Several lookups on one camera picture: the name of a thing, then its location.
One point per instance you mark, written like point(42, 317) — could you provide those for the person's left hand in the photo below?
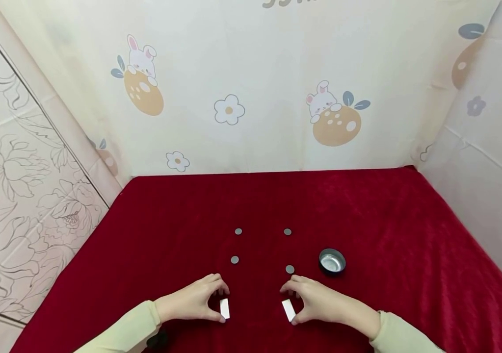
point(186, 303)

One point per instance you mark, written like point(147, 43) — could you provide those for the person's right hand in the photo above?
point(328, 305)

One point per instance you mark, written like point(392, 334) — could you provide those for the person's left thumb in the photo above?
point(215, 318)

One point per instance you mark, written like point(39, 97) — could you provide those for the person's left index finger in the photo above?
point(218, 285)

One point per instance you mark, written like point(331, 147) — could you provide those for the person's right thumb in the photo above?
point(300, 316)

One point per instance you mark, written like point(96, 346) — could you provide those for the person's right index finger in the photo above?
point(292, 286)

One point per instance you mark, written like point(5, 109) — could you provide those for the small white rectangular card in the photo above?
point(288, 310)
point(224, 309)

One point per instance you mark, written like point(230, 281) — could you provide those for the person's right forearm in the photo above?
point(403, 336)

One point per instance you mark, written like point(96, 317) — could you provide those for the small round metal bowl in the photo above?
point(332, 261)

